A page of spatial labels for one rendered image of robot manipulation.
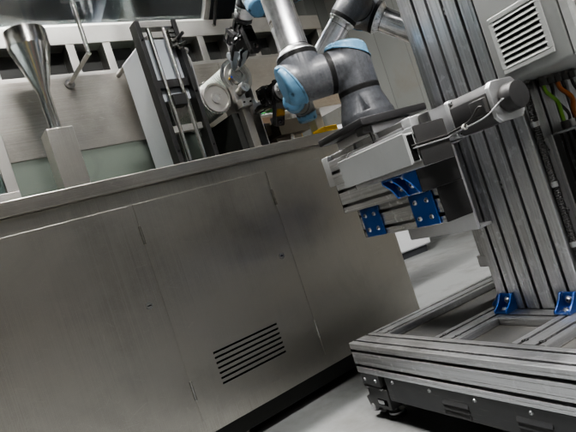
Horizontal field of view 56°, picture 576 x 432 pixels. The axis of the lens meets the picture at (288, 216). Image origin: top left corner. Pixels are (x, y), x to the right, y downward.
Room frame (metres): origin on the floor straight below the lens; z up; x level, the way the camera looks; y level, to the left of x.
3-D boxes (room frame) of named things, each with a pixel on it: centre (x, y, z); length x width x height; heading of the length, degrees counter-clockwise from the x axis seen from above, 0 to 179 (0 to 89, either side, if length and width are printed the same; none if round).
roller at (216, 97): (2.24, 0.19, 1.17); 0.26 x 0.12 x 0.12; 36
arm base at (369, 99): (1.51, -0.30, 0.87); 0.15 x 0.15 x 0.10
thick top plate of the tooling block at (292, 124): (2.45, -0.03, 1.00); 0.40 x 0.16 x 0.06; 36
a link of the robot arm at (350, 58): (1.51, -0.29, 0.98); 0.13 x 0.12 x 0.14; 95
